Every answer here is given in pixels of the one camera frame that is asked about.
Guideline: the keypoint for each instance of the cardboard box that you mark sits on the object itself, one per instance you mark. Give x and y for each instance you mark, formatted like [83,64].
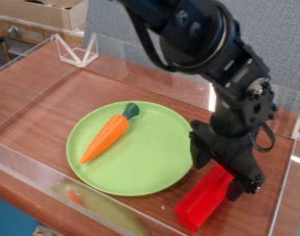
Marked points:
[60,14]

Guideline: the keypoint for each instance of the red plastic block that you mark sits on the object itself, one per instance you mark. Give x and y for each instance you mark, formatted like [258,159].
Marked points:
[204,198]

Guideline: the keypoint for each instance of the clear acrylic tray enclosure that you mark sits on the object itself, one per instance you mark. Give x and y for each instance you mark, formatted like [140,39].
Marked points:
[48,94]

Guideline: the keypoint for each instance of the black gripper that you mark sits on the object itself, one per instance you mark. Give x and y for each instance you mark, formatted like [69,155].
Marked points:
[233,153]

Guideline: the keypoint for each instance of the green round plate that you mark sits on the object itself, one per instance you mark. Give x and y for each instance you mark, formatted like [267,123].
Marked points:
[147,161]

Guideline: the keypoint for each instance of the wooden cabinet with knob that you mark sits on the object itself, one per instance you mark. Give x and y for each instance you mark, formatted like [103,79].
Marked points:
[25,34]

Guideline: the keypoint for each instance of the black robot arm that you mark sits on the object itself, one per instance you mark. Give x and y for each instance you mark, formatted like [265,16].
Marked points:
[191,36]

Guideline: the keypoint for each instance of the clear acrylic triangle bracket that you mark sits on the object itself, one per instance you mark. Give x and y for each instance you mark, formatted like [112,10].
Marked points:
[75,55]

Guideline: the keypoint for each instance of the orange toy carrot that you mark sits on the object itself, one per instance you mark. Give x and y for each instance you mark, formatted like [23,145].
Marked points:
[111,133]

